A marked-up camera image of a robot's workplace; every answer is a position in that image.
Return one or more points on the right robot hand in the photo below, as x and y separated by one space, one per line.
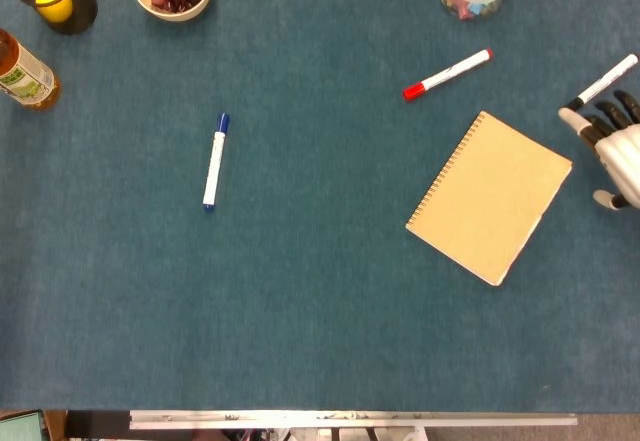
622 153

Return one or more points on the yellow spiral notebook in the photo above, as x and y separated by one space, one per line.
495 196

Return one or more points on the black capped whiteboard marker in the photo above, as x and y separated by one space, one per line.
607 78

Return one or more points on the red capped whiteboard marker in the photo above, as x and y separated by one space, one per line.
450 73

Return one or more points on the blue felt table cloth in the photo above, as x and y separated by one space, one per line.
300 286

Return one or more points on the blue capped whiteboard marker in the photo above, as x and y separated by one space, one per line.
216 163

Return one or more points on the yellow ball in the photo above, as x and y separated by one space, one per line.
54 5

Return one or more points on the tea bottle with green label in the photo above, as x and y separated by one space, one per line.
25 81

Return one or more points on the teal screen device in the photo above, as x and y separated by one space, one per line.
20 427

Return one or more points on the aluminium table edge rail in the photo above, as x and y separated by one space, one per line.
350 418

